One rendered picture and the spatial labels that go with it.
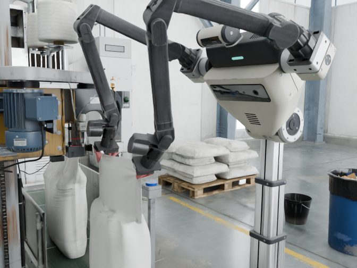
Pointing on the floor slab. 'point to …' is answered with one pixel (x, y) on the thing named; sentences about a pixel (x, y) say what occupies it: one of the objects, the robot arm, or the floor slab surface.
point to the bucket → (296, 208)
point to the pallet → (195, 192)
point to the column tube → (6, 58)
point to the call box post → (152, 227)
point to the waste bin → (342, 211)
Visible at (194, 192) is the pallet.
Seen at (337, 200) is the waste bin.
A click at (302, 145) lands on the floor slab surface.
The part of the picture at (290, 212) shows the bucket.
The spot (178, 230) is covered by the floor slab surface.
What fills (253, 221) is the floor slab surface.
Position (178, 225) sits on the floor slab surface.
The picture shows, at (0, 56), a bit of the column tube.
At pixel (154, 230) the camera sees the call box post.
